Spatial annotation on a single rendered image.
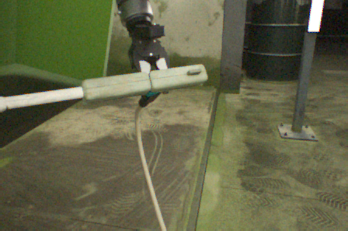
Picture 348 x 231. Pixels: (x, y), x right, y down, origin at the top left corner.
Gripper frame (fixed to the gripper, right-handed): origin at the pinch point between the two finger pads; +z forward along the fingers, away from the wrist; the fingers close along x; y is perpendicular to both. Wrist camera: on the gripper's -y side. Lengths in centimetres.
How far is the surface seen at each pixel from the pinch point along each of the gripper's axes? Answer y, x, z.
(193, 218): 30, -12, 39
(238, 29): 111, -130, -70
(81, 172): 68, 18, 13
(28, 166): 80, 39, 5
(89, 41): 26.1, 9.7, -27.6
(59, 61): 35.8, 19.9, -25.8
